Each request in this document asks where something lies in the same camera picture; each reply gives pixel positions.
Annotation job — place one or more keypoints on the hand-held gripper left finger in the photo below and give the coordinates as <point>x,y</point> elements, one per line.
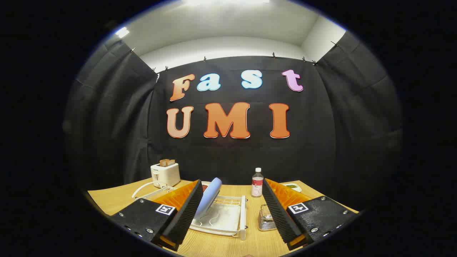
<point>185,214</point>

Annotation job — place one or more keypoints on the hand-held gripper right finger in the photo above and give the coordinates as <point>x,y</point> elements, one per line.
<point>280,214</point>

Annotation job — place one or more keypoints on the blue plate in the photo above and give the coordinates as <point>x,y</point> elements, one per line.
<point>210,196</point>

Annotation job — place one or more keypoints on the white divided dish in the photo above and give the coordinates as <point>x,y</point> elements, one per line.
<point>297,189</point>

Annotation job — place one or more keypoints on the beige round plate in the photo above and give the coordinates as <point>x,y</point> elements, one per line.
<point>205,182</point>

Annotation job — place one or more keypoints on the clear plastic water bottle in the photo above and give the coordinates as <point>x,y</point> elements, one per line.
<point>257,185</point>

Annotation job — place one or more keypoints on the white toaster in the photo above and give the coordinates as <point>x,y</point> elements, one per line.
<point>166,175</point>

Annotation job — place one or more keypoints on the brown toast slices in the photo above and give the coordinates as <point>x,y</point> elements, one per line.
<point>167,162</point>

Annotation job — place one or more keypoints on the black backdrop cloth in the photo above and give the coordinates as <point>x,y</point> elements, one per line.
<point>232,157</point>

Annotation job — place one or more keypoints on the ceiling light panel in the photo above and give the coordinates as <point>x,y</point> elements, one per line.
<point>122,32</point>

